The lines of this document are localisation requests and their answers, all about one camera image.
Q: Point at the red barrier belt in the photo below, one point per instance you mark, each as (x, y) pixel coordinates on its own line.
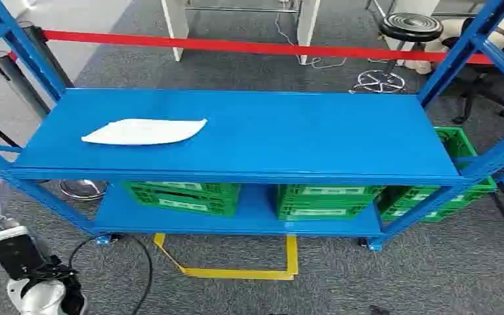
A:
(234, 46)

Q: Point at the blue rack caster wheel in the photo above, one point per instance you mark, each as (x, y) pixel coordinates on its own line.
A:
(373, 245)
(104, 240)

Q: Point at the green folding plastic crate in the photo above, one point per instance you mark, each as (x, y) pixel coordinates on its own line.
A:
(417, 214)
(182, 205)
(200, 188)
(452, 145)
(321, 212)
(332, 191)

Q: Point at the black office chair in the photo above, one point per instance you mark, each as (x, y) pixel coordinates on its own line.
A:
(478, 87)

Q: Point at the black round stool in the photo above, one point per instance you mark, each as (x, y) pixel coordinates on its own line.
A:
(410, 27)

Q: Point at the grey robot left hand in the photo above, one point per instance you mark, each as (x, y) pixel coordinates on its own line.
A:
(43, 300)

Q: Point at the white leaf-shaped plastic part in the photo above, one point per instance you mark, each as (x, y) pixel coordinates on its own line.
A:
(143, 131)

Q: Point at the person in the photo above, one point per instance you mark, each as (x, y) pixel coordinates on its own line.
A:
(452, 30)

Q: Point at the black barrier stanchion post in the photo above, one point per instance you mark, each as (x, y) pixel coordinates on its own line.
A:
(21, 84)
(50, 61)

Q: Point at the white table frame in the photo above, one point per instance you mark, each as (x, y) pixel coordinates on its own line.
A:
(307, 26)

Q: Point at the yellow floor tape marking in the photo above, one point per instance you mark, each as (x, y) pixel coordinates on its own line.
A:
(234, 274)

